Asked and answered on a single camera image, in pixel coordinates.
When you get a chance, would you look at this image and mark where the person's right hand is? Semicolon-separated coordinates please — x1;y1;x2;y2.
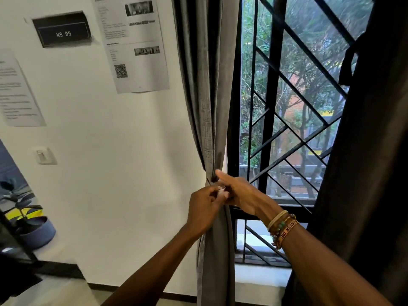
215;169;283;227

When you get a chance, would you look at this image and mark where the orange brick building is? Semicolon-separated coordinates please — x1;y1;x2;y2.
274;73;335;201

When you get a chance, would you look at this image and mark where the dark leafy potted plant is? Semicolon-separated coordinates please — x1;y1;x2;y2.
0;178;57;251

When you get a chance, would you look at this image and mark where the white paper wall notice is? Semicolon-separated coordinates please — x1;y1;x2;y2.
0;49;47;128

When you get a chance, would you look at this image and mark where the yellow flat object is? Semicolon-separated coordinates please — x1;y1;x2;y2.
5;207;44;221

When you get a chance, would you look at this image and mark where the black WS 05 sign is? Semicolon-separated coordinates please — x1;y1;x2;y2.
31;11;92;48

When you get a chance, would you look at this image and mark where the person's left forearm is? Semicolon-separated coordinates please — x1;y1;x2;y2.
100;224;208;306

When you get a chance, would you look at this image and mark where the grey curtain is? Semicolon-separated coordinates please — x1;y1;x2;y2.
171;0;240;306

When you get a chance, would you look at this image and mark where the person's left hand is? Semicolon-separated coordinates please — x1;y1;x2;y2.
186;184;230;238

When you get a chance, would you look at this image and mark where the white wall switch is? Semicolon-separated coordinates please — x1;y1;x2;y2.
31;146;58;166

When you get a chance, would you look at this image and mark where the printed paper with QR code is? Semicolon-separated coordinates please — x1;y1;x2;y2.
90;0;170;94

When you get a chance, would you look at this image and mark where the green beaded bracelet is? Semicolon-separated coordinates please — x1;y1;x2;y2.
271;214;297;247

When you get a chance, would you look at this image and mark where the dark curtain tie strap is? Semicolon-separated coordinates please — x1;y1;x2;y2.
337;41;357;87

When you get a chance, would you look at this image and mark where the person's right forearm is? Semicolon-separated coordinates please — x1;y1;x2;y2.
280;224;393;306

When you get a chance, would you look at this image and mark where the orange woven patterned bracelet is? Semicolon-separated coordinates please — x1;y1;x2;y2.
275;219;300;251

